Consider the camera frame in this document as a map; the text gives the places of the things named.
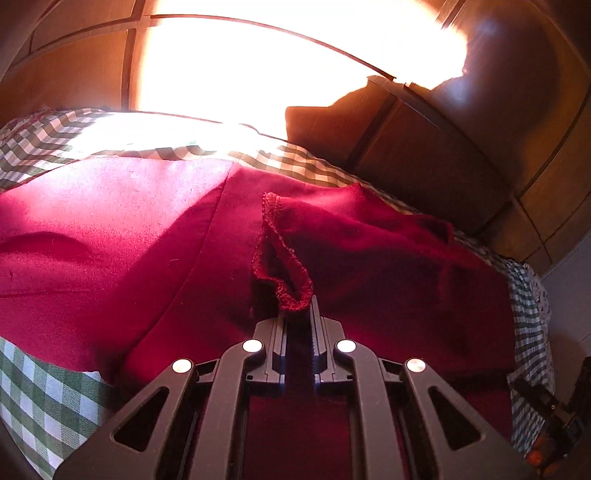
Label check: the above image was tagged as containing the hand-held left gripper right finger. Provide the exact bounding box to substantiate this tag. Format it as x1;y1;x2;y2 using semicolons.
311;295;539;480

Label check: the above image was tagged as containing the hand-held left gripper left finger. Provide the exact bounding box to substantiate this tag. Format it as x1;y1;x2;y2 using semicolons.
53;316;288;480

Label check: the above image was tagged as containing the red garment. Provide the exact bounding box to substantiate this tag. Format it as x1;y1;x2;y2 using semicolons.
0;154;519;480

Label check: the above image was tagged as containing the floral pillow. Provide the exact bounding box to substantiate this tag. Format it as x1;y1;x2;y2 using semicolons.
524;263;553;326

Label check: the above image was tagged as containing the green checkered bed blanket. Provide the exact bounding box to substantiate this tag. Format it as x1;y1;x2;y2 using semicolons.
0;108;555;480

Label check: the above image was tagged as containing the wooden wardrobe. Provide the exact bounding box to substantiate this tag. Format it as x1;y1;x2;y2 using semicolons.
0;0;591;278

